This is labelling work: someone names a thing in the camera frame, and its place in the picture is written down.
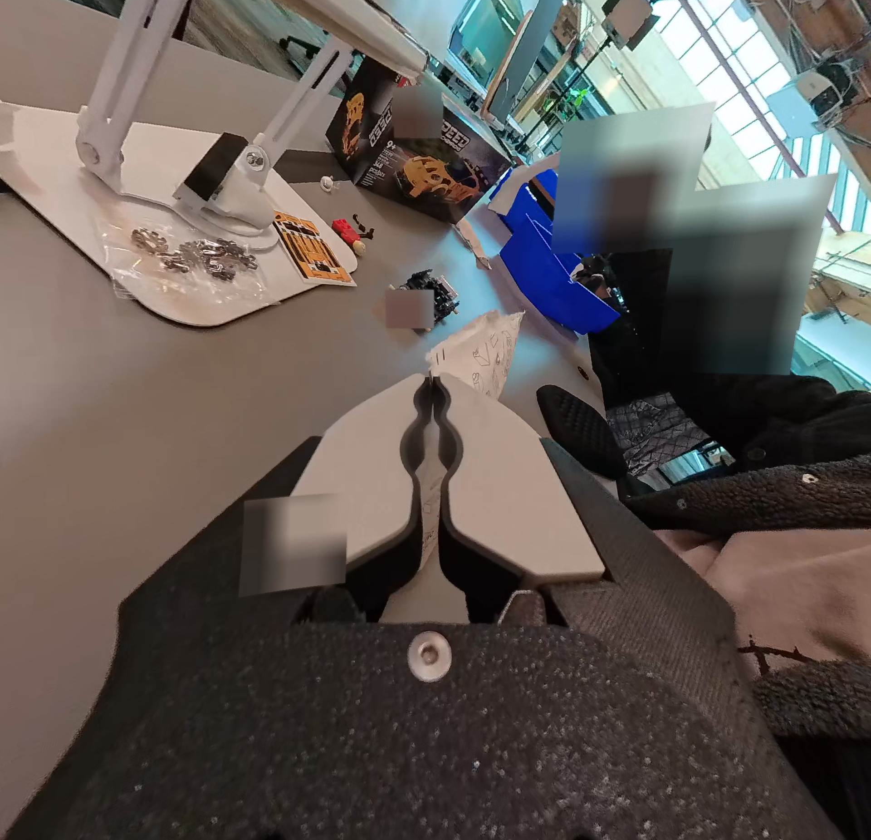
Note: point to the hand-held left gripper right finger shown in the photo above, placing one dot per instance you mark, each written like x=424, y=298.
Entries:
x=503, y=486

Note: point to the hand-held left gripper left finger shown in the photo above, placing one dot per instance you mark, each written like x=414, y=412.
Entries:
x=367, y=459

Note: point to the white printed paper bag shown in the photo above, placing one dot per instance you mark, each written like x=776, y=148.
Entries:
x=486, y=350

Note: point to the grey desk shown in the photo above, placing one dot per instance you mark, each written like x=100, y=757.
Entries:
x=136, y=411

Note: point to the black chair armrest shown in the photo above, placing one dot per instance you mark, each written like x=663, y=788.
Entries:
x=582, y=431

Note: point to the checked trousers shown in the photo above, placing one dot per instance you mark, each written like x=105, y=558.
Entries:
x=653, y=431

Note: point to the black toy car chassis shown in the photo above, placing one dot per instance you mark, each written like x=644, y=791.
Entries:
x=442, y=288

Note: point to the blue storage bin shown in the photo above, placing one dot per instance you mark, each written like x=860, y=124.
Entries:
x=524, y=200
x=544, y=282

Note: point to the orange sticker sheet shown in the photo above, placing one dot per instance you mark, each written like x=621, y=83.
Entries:
x=311, y=248

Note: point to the red toy figure piece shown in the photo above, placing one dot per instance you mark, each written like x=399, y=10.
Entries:
x=347, y=234

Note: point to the small black toy piece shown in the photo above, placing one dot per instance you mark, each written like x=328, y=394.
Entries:
x=366, y=226

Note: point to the torn white paper scrap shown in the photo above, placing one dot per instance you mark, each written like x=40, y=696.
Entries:
x=476, y=248

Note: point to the dark fleece jacket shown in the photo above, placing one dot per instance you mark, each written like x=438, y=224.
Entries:
x=762, y=459

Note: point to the clear bag of grey parts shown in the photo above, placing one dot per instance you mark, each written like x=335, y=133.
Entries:
x=190, y=261

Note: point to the small white toy piece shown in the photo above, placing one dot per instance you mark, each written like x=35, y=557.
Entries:
x=329, y=183

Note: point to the toy car set box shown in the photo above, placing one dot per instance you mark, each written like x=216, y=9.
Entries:
x=422, y=152

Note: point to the pale pink shirt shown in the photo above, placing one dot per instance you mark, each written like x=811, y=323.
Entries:
x=796, y=595

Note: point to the green plant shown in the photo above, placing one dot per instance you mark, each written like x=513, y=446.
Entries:
x=575, y=99

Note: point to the black light stand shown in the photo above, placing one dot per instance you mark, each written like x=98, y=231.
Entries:
x=578, y=84

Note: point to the white adjustable stand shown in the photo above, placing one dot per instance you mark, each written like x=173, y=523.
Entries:
x=61, y=173

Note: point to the grey leaning board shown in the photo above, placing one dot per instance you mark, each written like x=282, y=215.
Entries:
x=531, y=43

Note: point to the studio light panel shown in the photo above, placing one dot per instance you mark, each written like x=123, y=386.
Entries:
x=629, y=13

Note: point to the white ceiling camera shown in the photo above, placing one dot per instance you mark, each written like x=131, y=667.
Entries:
x=823, y=91

